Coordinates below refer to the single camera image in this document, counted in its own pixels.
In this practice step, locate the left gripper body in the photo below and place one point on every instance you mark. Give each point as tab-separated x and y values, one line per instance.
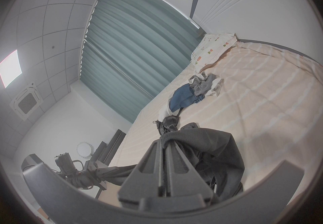
94	176

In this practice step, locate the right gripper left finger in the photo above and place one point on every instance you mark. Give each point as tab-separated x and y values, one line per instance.
143	177

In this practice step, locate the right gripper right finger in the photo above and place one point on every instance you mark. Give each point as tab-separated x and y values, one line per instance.
184	180

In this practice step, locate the black T-shirt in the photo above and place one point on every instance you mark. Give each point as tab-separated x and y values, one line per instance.
214	147

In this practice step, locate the pile of clothes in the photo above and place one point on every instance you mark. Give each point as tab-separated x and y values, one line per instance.
186	96

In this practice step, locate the bed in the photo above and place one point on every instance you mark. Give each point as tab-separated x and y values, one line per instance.
252	91

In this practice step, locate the black shiny garment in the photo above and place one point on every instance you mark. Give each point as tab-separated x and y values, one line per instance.
170	124

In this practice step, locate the ceiling air vent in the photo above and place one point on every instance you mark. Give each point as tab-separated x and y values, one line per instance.
26	101

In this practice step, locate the white printed pillow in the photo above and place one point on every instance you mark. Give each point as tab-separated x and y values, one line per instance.
212	48

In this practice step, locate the white ceiling light panel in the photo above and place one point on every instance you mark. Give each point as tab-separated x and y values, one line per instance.
10	69

